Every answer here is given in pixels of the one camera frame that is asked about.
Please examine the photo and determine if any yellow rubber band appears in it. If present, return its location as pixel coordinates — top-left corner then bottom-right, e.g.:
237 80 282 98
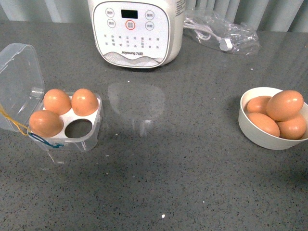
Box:
0 105 30 136

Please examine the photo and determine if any blue rubber band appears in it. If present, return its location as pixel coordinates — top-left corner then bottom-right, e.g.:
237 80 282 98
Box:
27 132 64 148

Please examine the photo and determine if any white Joyoung cooker appliance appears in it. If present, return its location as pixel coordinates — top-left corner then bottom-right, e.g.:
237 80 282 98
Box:
88 0 186 68

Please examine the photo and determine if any brown egg bowl back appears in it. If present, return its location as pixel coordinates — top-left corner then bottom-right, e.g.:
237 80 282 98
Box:
247 96 271 115

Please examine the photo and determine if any clear plastic bag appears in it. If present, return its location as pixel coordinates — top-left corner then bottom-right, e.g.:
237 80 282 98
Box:
184 8 260 55

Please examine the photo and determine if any clear plastic egg box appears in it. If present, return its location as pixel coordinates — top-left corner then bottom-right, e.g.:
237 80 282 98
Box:
0 43 103 152

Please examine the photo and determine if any brown egg bowl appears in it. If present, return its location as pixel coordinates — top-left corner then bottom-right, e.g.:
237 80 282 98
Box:
276 114 307 140
247 96 271 115
247 113 280 137

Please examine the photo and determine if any brown egg bowl front right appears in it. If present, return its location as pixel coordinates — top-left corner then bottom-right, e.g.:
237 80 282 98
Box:
276 114 307 140

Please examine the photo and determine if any brown egg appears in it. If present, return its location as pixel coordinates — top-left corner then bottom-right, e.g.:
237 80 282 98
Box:
71 89 99 116
266 90 304 121
29 110 64 138
43 89 72 116

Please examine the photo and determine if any white power cable with plug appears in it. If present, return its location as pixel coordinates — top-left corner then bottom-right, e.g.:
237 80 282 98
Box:
183 19 235 52

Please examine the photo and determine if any white round bowl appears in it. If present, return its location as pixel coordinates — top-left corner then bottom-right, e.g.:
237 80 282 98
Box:
238 87 308 150

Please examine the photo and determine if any brown egg bowl front left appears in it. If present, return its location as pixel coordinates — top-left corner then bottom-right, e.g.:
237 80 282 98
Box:
247 113 280 137

